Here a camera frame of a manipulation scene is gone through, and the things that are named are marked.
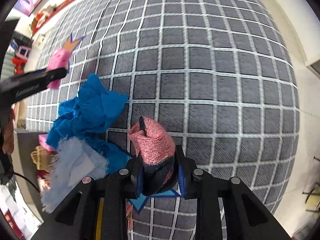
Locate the pink and navy knit sock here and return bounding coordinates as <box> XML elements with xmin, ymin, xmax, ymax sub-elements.
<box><xmin>129</xmin><ymin>116</ymin><xmax>178</xmax><ymax>196</ymax></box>

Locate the pink fuzzy cloth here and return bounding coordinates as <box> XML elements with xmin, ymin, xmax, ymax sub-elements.
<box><xmin>46</xmin><ymin>48</ymin><xmax>72</xmax><ymax>76</ymax></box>

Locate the light blue fuzzy cloth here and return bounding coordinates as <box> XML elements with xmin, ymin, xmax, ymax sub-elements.
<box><xmin>41</xmin><ymin>137</ymin><xmax>108</xmax><ymax>213</ymax></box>

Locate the bright blue cloth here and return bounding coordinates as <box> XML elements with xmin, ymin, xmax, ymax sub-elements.
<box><xmin>47</xmin><ymin>74</ymin><xmax>130</xmax><ymax>173</ymax></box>

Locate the grey storage box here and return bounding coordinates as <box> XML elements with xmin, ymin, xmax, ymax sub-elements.
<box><xmin>11</xmin><ymin>128</ymin><xmax>52</xmax><ymax>222</ymax></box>

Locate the pink sponge bar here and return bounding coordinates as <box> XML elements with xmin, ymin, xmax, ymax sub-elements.
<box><xmin>38</xmin><ymin>134</ymin><xmax>55</xmax><ymax>152</ymax></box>

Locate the tan knit sock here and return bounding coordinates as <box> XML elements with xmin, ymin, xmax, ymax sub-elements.
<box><xmin>30</xmin><ymin>145</ymin><xmax>56</xmax><ymax>173</ymax></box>

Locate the grey checked rug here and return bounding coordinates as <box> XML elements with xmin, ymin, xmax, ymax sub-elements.
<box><xmin>26</xmin><ymin>0</ymin><xmax>301</xmax><ymax>240</ymax></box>

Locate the black cable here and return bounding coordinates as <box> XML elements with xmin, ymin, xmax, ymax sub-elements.
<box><xmin>10</xmin><ymin>171</ymin><xmax>41</xmax><ymax>194</ymax></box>

